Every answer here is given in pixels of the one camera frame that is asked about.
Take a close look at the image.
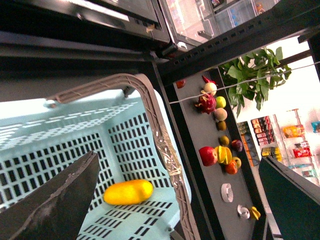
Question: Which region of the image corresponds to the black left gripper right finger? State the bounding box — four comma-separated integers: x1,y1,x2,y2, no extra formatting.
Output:
258,156,320,240

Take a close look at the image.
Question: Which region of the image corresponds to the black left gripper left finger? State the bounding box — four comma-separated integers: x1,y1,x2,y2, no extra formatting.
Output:
0,151,100,240

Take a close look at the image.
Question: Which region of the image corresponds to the light blue plastic basket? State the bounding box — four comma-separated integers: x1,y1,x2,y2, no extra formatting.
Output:
0,90,180,240

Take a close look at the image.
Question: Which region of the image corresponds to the yellow mango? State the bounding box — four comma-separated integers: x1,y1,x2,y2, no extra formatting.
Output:
103,179,154,206

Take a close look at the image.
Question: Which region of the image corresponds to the yellow star fruit right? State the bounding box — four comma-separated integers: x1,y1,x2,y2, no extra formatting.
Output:
249,206,261,221

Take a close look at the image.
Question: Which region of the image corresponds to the yellow star fruit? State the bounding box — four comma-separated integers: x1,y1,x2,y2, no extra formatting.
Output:
215,145,227,164
220,146,232,165
249,206,261,221

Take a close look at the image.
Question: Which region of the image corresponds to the black display tray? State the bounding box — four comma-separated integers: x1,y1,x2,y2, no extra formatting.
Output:
161,70,273,240

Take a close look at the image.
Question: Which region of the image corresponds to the red yellow small apple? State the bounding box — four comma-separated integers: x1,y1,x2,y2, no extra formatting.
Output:
232,157,242,169

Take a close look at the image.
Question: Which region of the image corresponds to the orange tangerine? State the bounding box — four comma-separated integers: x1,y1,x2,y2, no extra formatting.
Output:
224,160,238,175

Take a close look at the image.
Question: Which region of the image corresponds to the purple passion fruit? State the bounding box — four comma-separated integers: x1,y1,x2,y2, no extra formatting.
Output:
231,139,244,152

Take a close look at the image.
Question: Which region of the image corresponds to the yellow star fruit front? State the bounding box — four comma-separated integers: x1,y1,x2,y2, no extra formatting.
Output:
220,146,232,165

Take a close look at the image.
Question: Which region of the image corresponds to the yellow star fruit back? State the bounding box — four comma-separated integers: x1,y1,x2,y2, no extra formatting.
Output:
215,145,227,164

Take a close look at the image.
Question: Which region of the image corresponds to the brown kiwi right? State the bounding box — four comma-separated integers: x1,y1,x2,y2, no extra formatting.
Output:
219,135,230,147

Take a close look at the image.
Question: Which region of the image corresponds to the brown kiwi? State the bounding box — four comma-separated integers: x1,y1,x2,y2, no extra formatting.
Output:
219,135,230,147
217,120,227,131

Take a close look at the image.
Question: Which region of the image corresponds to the red apple on tray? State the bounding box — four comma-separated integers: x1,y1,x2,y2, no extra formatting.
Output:
199,146,218,167

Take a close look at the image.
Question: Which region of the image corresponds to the brown kiwi left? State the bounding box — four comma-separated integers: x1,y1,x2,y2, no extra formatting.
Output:
217,120,227,131

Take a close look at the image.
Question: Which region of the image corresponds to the beige round melon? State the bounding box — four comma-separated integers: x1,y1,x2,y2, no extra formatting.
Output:
214,107,228,122

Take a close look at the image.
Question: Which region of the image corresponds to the green apple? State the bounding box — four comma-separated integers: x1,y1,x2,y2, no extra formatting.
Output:
216,96,227,109

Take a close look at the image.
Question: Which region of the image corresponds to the green potted plant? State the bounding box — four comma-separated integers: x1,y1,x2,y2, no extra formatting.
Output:
218,46,292,117

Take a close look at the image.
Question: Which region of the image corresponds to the pink dragon fruit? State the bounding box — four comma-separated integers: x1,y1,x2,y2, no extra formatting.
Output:
195,90,217,115

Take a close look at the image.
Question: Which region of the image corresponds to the white round fruit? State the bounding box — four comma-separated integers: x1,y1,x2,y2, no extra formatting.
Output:
203,82,217,96

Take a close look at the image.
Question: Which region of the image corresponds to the small dark red fruit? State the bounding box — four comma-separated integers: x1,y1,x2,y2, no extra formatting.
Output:
175,79,186,89

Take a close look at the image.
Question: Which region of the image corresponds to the grey basket handle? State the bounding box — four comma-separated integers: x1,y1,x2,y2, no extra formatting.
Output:
46,73,201,240

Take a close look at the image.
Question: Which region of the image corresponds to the black metal shelf post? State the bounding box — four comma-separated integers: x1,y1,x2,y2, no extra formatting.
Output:
158,0,320,86

